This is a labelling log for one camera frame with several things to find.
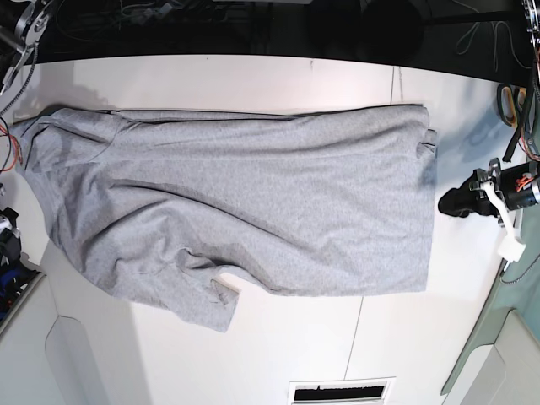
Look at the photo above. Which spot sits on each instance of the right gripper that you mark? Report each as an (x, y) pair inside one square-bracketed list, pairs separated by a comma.
[(10, 242)]

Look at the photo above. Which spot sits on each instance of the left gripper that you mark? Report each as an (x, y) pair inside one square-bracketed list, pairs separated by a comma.
[(517, 187)]

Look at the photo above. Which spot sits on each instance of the grey t-shirt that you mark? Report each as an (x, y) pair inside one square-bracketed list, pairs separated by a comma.
[(153, 206)]

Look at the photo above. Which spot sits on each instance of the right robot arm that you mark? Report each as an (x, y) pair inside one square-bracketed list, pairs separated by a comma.
[(23, 23)]

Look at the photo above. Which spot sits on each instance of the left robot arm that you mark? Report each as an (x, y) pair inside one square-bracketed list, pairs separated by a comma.
[(520, 148)]

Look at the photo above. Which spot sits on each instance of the green plastic bin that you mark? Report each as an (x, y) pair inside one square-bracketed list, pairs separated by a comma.
[(499, 363)]

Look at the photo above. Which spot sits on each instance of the white plastic bin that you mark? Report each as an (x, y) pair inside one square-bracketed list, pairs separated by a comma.
[(45, 357)]

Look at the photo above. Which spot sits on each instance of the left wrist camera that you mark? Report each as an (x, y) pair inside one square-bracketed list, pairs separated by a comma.
[(511, 249)]

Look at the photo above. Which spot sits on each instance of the orange handled scissors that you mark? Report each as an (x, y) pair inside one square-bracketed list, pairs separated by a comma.
[(510, 104)]

